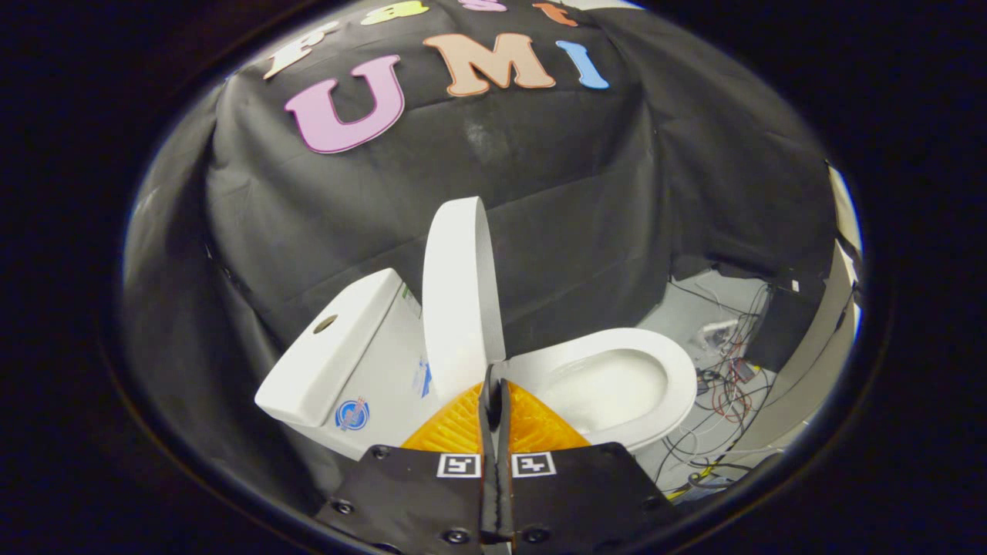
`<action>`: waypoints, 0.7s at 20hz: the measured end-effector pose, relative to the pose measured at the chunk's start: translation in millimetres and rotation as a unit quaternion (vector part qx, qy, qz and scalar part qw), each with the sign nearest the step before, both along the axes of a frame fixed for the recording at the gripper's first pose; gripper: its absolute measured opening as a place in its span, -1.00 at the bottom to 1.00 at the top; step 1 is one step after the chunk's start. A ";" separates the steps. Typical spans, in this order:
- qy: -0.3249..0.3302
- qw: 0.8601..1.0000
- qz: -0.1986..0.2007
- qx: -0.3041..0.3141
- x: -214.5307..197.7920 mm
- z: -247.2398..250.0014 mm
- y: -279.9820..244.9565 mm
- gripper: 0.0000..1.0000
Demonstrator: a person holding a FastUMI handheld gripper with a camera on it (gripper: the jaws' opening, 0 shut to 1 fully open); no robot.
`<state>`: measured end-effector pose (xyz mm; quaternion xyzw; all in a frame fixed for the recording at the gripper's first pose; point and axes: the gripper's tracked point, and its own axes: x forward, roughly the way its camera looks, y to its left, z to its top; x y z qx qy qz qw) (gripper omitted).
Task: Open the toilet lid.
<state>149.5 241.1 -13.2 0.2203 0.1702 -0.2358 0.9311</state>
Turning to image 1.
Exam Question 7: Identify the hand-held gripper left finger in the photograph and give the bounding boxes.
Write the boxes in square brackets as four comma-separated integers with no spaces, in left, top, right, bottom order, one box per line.
[316,366,499,555]

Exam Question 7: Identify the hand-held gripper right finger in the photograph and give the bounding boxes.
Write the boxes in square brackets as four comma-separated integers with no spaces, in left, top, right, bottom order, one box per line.
[497,378,683,555]

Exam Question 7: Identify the white toilet lid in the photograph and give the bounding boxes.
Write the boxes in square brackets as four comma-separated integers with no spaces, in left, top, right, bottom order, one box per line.
[422,197,507,405]

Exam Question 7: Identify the white toilet seat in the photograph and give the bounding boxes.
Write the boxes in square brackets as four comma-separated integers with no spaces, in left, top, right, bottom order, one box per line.
[493,328,699,452]

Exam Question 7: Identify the white ceramic toilet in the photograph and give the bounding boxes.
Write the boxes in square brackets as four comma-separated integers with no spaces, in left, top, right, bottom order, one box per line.
[254,267,695,494]

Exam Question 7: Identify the black backdrop cloth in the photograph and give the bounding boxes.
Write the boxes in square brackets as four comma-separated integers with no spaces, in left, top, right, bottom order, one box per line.
[123,0,837,517]

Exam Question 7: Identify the tangle of floor cables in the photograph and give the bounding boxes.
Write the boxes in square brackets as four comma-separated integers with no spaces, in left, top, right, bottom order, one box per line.
[655,277,781,496]

